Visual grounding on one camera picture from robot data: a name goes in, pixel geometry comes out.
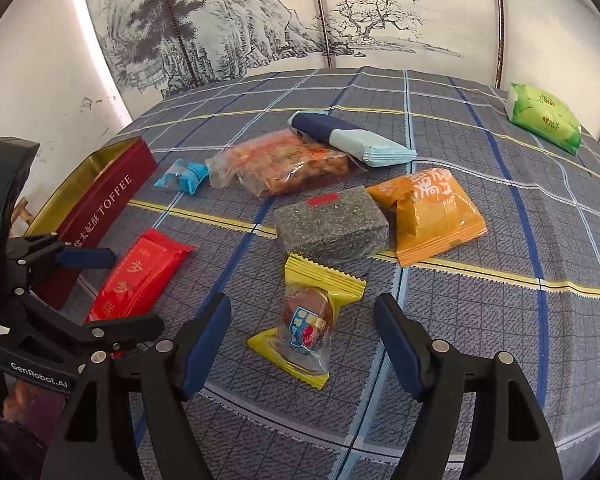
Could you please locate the grey plaid tablecloth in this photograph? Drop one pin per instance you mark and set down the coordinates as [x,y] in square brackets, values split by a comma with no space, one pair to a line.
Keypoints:
[480,335]

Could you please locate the red and gold tin box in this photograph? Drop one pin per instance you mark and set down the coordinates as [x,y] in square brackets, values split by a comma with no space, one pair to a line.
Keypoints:
[105,200]

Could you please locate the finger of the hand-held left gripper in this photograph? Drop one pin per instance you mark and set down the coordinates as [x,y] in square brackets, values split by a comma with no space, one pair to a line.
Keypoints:
[130,327]
[85,258]

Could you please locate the clear bag of orange snacks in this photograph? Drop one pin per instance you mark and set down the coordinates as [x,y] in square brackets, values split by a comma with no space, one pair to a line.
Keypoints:
[280,165]

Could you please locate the orange snack packet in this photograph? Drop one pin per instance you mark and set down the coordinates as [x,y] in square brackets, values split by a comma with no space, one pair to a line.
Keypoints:
[430,215]

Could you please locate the dark purple clothing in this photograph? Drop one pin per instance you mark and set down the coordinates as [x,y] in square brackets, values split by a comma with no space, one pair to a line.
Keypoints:
[5,450]

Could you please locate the yellow snack packet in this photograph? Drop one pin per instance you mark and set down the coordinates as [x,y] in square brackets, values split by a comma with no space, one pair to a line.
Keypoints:
[300,320]

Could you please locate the black sesame cake block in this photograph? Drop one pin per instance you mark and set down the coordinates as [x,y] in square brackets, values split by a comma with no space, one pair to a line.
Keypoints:
[330,225]

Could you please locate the red snack packet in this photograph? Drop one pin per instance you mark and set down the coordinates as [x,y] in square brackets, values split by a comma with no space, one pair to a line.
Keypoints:
[140,275]

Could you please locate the landscape painted folding screen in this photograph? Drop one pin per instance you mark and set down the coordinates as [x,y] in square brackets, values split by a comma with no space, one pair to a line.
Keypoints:
[230,20]

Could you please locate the blue candy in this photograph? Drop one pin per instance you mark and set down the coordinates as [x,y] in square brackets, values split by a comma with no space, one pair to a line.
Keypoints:
[187,175]

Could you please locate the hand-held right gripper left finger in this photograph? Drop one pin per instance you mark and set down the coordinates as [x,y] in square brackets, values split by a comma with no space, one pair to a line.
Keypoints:
[205,345]

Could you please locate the person's left hand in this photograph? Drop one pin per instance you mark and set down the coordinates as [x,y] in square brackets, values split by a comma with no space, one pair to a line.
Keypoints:
[30,405]

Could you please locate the wooden chair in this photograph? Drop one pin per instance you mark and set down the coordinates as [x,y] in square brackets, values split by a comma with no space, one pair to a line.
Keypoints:
[24,210]

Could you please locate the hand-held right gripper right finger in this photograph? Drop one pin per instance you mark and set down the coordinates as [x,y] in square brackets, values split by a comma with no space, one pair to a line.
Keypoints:
[400,345]

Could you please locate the navy and light-blue packet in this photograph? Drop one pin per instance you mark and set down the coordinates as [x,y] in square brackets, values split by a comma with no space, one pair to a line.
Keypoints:
[360,147]

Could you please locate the green snack packet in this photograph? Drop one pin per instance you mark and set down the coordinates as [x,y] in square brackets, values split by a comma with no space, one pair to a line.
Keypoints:
[542,115]

